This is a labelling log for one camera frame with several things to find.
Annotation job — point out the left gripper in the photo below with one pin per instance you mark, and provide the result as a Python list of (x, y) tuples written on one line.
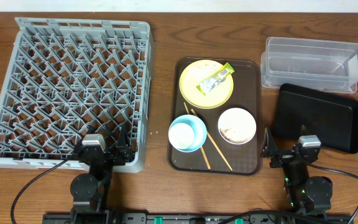
[(106, 155)]

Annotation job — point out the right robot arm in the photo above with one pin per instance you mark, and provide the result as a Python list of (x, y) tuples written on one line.
[(307, 195)]

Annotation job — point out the white cup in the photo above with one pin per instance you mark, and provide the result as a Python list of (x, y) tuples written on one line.
[(181, 136)]

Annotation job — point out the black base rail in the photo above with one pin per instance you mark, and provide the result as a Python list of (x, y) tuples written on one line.
[(251, 217)]

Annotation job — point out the wooden chopstick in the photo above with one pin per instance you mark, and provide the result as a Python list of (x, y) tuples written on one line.
[(202, 149), (214, 144)]

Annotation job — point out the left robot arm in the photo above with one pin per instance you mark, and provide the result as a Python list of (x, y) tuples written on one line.
[(90, 190)]

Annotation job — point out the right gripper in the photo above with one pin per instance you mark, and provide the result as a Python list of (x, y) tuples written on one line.
[(285, 157)]

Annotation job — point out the black waste tray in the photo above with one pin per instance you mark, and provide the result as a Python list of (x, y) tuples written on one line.
[(332, 118)]

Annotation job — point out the pink small bowl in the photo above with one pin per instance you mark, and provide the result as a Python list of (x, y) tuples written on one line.
[(236, 114)]

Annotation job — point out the clear plastic bin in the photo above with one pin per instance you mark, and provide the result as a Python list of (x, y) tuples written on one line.
[(324, 65)]

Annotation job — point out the yellow round plate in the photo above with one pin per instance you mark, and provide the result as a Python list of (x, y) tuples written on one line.
[(194, 74)]

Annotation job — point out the grey plastic dish rack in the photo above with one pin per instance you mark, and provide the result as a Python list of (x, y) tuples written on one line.
[(66, 76)]

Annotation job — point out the rice and shell waste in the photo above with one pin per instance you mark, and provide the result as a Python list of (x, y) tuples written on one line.
[(237, 131)]

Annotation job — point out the green snack wrapper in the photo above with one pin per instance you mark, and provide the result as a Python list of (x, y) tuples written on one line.
[(209, 84)]

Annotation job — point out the light blue bowl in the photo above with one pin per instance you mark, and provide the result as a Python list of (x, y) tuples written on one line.
[(198, 127)]

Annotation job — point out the brown serving tray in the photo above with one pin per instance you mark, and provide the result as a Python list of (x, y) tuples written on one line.
[(245, 158)]

